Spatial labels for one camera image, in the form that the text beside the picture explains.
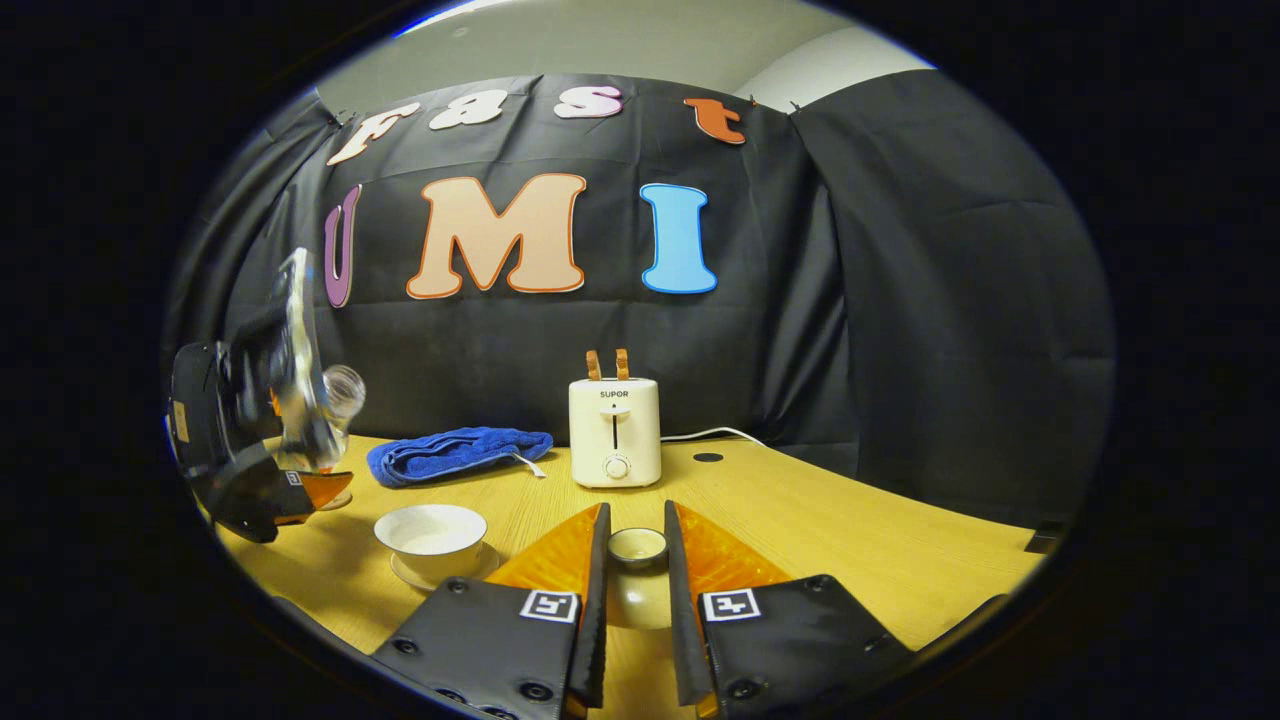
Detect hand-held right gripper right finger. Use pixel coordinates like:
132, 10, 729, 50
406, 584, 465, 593
664, 501, 913, 719

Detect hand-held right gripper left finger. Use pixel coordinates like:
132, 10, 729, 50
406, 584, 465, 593
372, 503, 612, 720

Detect cream teacup lid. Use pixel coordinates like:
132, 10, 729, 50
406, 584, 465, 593
605, 527, 671, 631

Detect clear plastic water bottle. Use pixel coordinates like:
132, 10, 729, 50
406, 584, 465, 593
272, 365, 367, 473

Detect cream ceramic teacup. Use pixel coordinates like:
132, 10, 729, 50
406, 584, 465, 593
374, 504, 489, 583

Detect blue towel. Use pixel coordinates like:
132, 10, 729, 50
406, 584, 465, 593
366, 427, 554, 489

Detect white toaster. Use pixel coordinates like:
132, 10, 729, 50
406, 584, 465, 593
569, 377, 663, 489

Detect black backdrop cloth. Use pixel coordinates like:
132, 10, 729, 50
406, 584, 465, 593
165, 68, 1116, 531

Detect white toaster cable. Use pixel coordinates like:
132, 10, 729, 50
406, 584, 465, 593
660, 427, 766, 448

